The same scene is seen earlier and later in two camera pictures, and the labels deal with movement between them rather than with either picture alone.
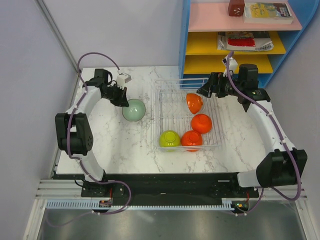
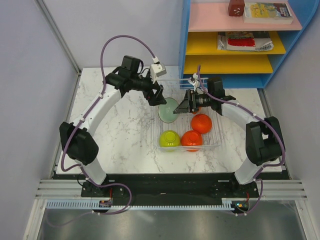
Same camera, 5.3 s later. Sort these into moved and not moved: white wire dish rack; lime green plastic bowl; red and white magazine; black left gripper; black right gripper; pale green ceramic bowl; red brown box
Moved: black left gripper; pale green ceramic bowl; black right gripper
Not moved: red brown box; red and white magazine; white wire dish rack; lime green plastic bowl
